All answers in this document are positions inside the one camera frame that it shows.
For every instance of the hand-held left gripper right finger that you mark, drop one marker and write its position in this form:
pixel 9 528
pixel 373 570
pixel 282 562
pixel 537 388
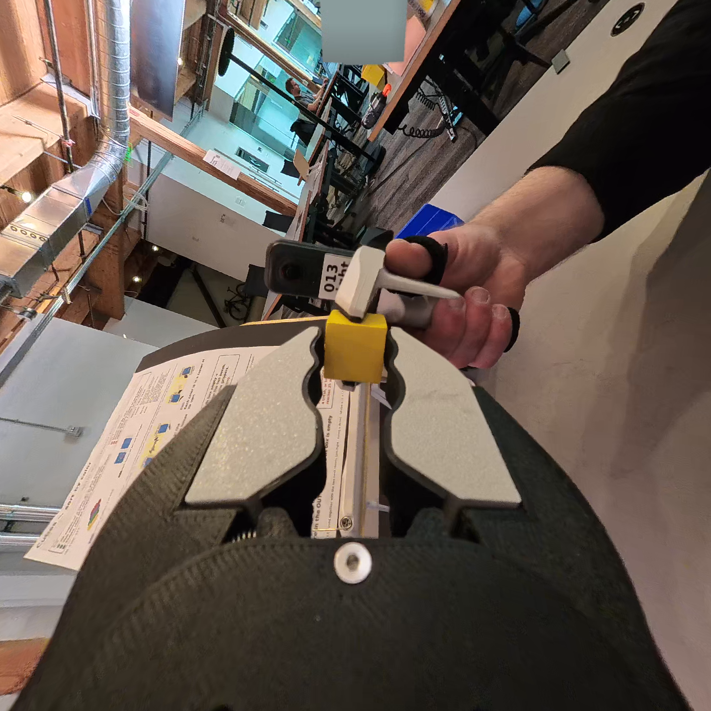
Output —
pixel 450 433

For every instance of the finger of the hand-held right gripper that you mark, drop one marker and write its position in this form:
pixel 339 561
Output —
pixel 358 283

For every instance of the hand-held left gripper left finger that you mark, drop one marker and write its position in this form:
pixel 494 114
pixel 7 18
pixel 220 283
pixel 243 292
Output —
pixel 261 433

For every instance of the yellow wooden cube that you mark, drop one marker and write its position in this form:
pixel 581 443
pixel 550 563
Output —
pixel 355 355

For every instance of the blue plastic bin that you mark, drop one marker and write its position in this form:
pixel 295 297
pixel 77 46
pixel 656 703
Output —
pixel 430 219

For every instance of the person's right forearm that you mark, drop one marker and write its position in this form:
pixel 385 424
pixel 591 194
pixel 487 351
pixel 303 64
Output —
pixel 639 139

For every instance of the person's right hand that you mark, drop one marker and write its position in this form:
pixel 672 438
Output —
pixel 489 261

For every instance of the bicycle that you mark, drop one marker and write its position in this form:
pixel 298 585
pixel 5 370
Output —
pixel 237 303

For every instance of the long white topped table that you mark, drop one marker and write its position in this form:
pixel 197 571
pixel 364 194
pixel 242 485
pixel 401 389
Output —
pixel 311 178

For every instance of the wooden rimmed document board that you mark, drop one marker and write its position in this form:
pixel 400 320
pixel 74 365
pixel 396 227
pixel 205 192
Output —
pixel 194 347

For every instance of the printed instruction sheet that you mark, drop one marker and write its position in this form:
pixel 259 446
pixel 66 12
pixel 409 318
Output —
pixel 139 422

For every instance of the white paper sign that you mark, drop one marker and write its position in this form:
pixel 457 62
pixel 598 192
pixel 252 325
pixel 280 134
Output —
pixel 222 163

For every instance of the dark bottle with orange tip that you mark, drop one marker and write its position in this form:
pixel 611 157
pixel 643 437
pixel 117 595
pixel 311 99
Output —
pixel 375 108

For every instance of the wooden railing beam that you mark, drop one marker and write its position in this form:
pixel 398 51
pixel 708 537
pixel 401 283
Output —
pixel 166 139

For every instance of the grey conduit box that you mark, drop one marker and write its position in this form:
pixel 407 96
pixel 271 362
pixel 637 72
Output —
pixel 74 430

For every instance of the grey metal pipes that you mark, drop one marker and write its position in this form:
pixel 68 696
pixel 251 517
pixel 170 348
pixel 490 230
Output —
pixel 28 511

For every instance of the dark hanging panel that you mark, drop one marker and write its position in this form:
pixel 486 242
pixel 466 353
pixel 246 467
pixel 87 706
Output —
pixel 155 55

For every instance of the wooden edged table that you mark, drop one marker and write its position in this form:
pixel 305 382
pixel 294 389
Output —
pixel 427 33

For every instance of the grey floor plate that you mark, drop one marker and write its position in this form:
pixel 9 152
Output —
pixel 562 61

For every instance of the wooden ledge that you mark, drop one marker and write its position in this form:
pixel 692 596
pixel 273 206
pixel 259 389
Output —
pixel 22 666

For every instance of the round black floor marker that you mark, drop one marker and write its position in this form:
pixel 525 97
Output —
pixel 627 19

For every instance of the black round pedestal stand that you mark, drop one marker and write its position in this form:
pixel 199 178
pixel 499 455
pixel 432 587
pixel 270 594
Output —
pixel 226 53

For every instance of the silver ventilation duct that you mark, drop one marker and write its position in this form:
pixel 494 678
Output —
pixel 105 111

